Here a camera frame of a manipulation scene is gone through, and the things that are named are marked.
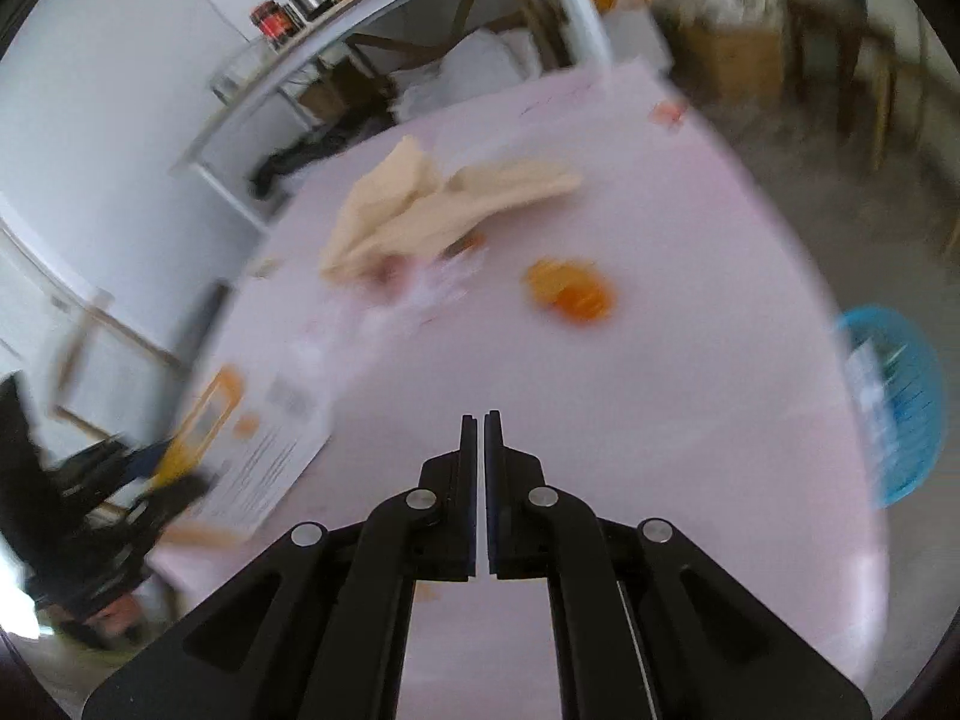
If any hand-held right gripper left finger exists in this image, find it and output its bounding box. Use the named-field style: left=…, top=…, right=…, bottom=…
left=81, top=412, right=479, bottom=720

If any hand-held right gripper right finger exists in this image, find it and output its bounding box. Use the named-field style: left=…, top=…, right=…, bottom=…
left=486, top=411, right=875, bottom=720

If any blue plastic basket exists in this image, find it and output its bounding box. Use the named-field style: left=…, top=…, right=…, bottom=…
left=834, top=305, right=946, bottom=509

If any white and orange box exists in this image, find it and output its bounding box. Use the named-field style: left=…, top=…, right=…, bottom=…
left=161, top=364, right=335, bottom=533

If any clear plastic wrapper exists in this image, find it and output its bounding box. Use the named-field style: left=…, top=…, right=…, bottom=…
left=360, top=247, right=488, bottom=323

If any orange snack wrapper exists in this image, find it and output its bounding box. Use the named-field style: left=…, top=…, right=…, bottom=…
left=523, top=259, right=617, bottom=325

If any beige cloth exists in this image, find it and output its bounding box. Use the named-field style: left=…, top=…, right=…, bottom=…
left=319, top=135, right=584, bottom=286

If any black bag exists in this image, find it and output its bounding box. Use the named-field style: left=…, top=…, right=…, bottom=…
left=247, top=120, right=395, bottom=200

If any cardboard box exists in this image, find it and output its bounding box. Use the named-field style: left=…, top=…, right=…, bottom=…
left=679, top=15, right=788, bottom=102
left=300, top=64, right=395, bottom=125

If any white plastic bag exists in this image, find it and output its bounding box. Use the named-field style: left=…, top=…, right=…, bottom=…
left=390, top=28, right=542, bottom=122

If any glass bowl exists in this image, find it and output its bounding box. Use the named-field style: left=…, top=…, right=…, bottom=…
left=210, top=41, right=271, bottom=102

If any red lid sauce jar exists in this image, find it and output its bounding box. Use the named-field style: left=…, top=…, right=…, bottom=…
left=250, top=0, right=297, bottom=40

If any dark wooden stool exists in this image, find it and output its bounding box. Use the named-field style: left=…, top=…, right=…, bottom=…
left=784, top=0, right=878, bottom=140

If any white frame wooden top table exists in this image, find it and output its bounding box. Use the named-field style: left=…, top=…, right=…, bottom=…
left=169, top=0, right=623, bottom=233

